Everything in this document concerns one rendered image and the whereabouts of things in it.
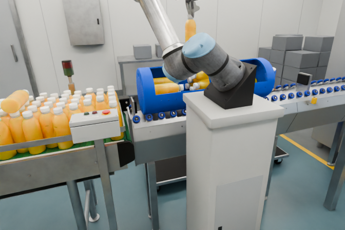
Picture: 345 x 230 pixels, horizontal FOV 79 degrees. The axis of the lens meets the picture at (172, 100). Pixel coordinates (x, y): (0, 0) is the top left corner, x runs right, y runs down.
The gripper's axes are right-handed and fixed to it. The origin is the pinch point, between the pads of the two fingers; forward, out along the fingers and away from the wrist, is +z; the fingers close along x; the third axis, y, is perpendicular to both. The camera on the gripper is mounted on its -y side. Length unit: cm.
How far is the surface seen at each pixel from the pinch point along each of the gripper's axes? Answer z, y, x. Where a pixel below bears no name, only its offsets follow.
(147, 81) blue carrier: 28, -40, -24
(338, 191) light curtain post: 145, 86, -50
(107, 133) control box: 39, -65, -48
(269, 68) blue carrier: 40, 41, -24
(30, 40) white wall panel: 5, -188, 322
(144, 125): 53, -47, -25
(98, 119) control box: 32, -66, -47
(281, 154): 152, 87, 9
